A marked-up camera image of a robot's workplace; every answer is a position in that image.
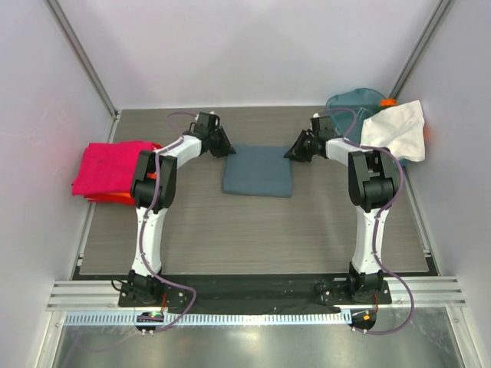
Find grey blue t shirt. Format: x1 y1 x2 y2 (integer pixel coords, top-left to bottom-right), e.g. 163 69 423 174
222 145 293 198

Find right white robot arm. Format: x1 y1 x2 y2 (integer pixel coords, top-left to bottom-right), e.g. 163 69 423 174
285 114 400 304

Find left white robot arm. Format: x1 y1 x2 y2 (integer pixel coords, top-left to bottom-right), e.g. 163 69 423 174
120 112 236 307

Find teal plastic bin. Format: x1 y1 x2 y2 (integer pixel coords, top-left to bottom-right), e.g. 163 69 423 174
326 88 389 144

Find folded orange t shirt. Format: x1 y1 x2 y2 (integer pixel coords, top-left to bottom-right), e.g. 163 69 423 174
112 173 157 198

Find orange clamp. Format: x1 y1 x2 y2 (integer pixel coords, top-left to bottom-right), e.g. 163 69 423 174
380 98 397 108

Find white t shirt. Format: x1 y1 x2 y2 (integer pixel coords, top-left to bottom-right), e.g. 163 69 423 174
361 100 426 162

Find folded red t shirt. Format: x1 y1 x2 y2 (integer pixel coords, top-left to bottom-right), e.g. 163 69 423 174
84 142 162 206

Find folded pink t shirt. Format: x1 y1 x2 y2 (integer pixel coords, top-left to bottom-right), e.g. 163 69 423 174
71 141 154 197

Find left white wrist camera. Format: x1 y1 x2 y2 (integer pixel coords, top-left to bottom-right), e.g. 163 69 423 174
195 111 219 124

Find left aluminium frame post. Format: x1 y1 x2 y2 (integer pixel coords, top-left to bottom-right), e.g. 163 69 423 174
44 0 118 120

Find aluminium frame post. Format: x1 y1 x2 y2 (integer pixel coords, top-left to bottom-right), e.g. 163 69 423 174
44 0 118 120
389 0 455 100

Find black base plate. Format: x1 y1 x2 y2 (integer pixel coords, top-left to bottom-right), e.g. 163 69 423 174
111 273 392 315

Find right aluminium frame post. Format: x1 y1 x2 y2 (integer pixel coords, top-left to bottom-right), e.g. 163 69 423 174
389 0 455 100

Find slotted cable duct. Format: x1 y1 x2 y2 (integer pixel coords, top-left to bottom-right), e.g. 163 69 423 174
64 310 351 327

